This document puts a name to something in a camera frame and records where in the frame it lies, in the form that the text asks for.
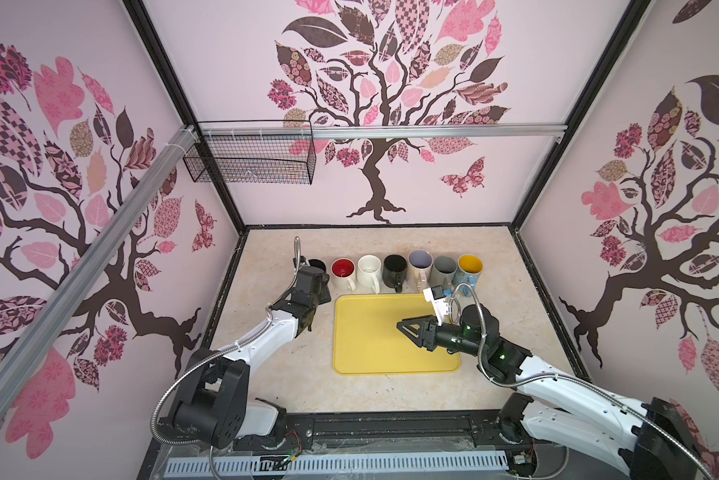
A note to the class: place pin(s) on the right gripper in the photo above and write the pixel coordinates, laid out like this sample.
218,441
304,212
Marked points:
427,332

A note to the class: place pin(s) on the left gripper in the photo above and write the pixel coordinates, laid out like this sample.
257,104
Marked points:
325,295

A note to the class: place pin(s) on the black mug white base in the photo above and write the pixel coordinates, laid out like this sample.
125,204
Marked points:
319,264

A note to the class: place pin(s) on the small white ceramic mug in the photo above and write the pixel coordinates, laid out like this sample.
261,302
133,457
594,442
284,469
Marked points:
343,271

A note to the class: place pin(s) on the grey ceramic mug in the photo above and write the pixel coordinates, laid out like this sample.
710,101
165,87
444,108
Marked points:
443,272

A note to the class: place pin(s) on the pink iridescent mug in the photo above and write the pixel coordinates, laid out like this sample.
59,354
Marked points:
420,264

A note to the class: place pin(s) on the black ceramic mug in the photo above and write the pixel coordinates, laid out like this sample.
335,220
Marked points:
394,272

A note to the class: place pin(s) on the blue butterfly mug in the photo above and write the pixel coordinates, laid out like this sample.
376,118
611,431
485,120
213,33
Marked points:
469,268

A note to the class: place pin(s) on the yellow plastic tray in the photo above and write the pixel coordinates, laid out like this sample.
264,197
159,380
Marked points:
367,342

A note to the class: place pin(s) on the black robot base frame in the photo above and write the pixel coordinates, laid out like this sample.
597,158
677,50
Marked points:
518,429

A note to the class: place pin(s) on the black wire basket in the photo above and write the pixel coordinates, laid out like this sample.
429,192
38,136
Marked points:
254,151

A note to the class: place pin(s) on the white slotted cable duct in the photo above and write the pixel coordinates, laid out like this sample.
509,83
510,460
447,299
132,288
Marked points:
249,467

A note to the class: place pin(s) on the aluminium rail left wall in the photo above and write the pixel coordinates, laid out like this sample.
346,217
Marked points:
23,359

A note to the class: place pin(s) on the aluminium rail wall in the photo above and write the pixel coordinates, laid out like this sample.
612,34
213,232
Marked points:
23,359
395,130

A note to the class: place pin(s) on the aluminium rail back wall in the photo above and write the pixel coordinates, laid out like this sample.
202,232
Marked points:
395,130

